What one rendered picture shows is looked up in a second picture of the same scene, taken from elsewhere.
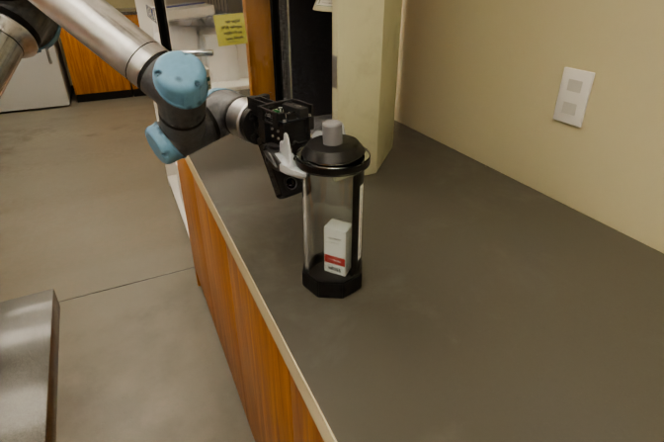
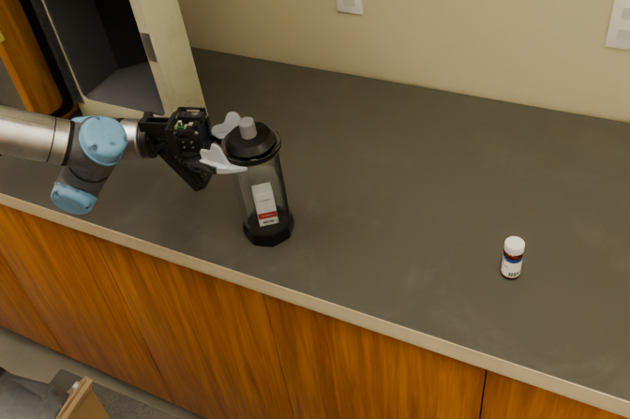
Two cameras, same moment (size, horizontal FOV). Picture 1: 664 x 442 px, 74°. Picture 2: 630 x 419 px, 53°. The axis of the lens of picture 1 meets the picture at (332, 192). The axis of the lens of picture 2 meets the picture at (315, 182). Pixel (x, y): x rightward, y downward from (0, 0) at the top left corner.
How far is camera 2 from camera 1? 0.65 m
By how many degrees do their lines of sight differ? 30
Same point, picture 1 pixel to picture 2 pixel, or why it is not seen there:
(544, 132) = (333, 22)
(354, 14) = not seen: outside the picture
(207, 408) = not seen: outside the picture
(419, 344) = (361, 237)
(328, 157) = (259, 148)
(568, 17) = not seen: outside the picture
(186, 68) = (110, 131)
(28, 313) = not seen: hidden behind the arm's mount
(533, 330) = (413, 190)
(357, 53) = (162, 22)
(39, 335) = (106, 396)
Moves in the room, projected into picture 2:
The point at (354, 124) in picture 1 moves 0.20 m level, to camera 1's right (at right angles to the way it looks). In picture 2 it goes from (180, 84) to (251, 52)
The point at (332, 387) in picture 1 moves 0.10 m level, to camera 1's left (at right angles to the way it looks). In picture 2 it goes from (336, 291) to (292, 321)
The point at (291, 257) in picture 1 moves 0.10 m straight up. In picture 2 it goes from (222, 231) to (212, 195)
